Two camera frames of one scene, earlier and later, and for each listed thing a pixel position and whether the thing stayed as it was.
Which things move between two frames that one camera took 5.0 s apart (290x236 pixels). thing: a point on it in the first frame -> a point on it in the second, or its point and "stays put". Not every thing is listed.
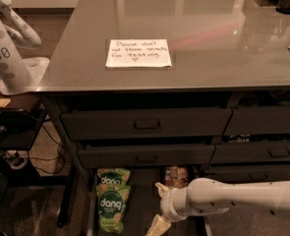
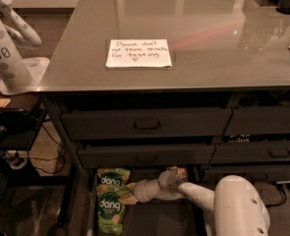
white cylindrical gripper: [168, 203] -> [142, 191]
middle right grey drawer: [257, 151] stays put
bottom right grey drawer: [252, 173] stays put
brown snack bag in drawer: [176, 177] stays put
